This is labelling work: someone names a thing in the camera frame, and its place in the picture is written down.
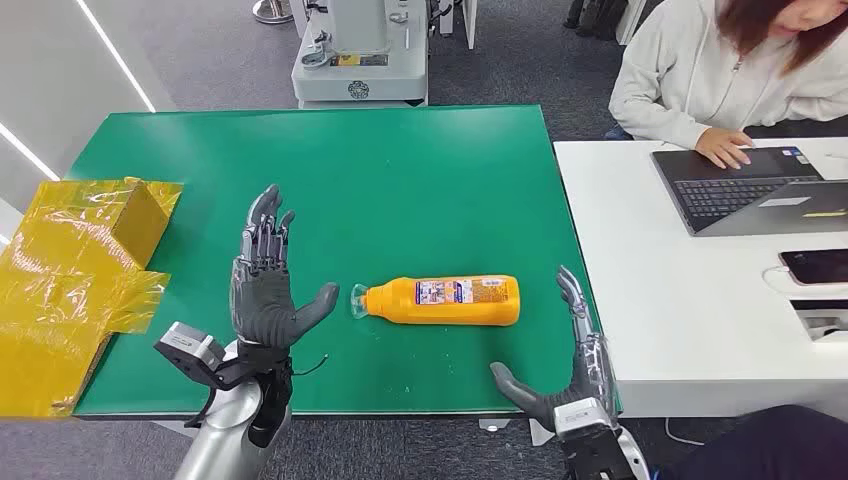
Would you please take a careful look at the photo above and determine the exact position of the white desk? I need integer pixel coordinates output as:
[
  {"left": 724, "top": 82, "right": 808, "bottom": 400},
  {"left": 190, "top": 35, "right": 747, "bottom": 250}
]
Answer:
[{"left": 553, "top": 137, "right": 848, "bottom": 420}]

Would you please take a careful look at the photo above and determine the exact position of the white furniture leg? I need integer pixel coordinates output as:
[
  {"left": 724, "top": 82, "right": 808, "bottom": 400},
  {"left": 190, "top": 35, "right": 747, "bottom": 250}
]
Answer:
[{"left": 437, "top": 0, "right": 479, "bottom": 51}]

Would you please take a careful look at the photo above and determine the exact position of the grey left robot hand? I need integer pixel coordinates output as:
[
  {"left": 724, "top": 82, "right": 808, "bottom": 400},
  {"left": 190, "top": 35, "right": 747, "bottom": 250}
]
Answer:
[{"left": 229, "top": 184, "right": 341, "bottom": 350}]

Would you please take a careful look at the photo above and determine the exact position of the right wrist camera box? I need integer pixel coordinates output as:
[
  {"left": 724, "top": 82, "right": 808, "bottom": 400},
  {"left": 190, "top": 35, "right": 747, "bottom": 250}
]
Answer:
[{"left": 553, "top": 397, "right": 616, "bottom": 440}]

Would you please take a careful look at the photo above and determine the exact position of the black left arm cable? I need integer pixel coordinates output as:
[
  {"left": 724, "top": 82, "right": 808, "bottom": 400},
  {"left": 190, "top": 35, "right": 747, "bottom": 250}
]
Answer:
[{"left": 290, "top": 354, "right": 330, "bottom": 378}]

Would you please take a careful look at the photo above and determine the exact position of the dark fabric covered object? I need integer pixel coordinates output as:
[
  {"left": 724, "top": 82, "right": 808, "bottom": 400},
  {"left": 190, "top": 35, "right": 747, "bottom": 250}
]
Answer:
[{"left": 659, "top": 404, "right": 848, "bottom": 480}]

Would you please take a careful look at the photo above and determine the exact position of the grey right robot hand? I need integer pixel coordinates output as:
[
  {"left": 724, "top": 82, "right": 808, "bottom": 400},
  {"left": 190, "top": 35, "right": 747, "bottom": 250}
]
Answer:
[{"left": 490, "top": 266, "right": 619, "bottom": 433}]

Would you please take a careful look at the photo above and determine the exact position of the white charging cable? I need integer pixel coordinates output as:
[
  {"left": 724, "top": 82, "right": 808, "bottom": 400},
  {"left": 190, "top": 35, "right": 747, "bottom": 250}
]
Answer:
[{"left": 761, "top": 264, "right": 794, "bottom": 297}]

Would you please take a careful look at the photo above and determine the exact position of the orange plastic bottle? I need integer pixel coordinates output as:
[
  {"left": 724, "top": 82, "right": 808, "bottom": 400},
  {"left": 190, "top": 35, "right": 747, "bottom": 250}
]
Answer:
[{"left": 350, "top": 274, "right": 522, "bottom": 328}]

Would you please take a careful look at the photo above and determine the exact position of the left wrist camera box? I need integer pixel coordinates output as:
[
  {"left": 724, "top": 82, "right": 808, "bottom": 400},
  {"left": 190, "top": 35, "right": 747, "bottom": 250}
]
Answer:
[{"left": 153, "top": 322, "right": 228, "bottom": 389}]

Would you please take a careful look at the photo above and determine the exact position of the green table mat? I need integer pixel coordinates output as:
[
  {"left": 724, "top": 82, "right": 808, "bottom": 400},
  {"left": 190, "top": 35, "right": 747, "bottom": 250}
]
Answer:
[{"left": 71, "top": 105, "right": 622, "bottom": 419}]

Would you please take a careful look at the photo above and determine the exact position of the metal stanchion base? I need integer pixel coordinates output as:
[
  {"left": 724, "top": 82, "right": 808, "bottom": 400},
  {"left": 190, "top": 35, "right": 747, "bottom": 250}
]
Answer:
[{"left": 251, "top": 0, "right": 295, "bottom": 26}]

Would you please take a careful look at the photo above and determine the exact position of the open dark laptop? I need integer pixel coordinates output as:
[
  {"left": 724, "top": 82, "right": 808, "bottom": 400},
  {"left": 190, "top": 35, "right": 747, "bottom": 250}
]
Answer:
[{"left": 651, "top": 145, "right": 825, "bottom": 237}]

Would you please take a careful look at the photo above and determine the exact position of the yellow taped cardboard box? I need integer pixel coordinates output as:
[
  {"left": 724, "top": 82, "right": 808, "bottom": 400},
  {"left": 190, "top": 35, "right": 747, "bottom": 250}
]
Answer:
[{"left": 0, "top": 176, "right": 184, "bottom": 419}]

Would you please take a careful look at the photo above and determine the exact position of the person's hand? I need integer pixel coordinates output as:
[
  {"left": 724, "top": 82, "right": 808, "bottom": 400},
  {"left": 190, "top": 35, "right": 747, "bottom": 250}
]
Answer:
[{"left": 693, "top": 127, "right": 755, "bottom": 171}]

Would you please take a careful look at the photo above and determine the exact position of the black smartphone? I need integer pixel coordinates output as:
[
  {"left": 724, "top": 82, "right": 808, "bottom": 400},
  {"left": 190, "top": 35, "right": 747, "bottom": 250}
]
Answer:
[{"left": 778, "top": 248, "right": 848, "bottom": 287}]

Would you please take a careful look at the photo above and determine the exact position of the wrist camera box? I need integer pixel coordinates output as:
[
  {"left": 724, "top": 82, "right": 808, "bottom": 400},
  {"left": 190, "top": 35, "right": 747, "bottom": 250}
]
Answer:
[
  {"left": 153, "top": 322, "right": 228, "bottom": 389},
  {"left": 553, "top": 397, "right": 616, "bottom": 440}
]

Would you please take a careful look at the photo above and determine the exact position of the person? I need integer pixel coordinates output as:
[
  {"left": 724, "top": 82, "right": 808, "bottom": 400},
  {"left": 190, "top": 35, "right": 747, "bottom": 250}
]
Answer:
[{"left": 608, "top": 0, "right": 848, "bottom": 152}]

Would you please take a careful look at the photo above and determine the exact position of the white floor cable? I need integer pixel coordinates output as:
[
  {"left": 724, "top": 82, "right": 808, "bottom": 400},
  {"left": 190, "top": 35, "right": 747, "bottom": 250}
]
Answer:
[{"left": 663, "top": 417, "right": 705, "bottom": 448}]

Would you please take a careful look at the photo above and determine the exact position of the grey laptop with sticker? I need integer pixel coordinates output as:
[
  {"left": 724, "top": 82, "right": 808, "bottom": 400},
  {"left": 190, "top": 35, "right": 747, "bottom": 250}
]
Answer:
[{"left": 695, "top": 179, "right": 848, "bottom": 238}]

